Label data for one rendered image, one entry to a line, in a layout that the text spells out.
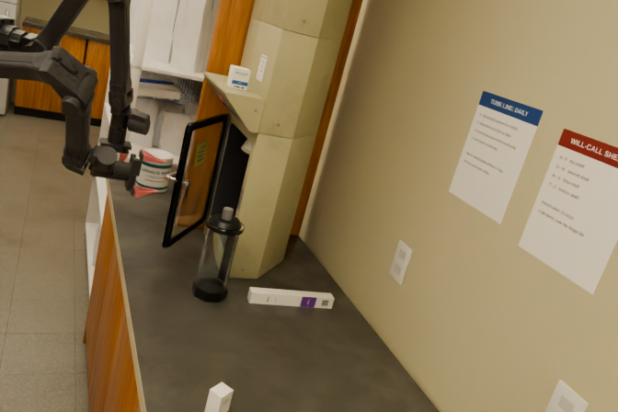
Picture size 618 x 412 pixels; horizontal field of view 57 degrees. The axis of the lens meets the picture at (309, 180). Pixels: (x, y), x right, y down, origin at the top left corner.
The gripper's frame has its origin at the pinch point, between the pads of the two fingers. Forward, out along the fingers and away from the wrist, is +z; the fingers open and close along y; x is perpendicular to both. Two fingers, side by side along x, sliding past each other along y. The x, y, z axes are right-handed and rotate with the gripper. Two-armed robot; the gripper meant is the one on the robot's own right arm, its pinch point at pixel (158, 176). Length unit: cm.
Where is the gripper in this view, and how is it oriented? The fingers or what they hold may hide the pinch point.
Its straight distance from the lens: 181.1
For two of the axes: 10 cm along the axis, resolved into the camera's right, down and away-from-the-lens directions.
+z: 8.8, 1.5, 4.6
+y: 2.8, -9.3, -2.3
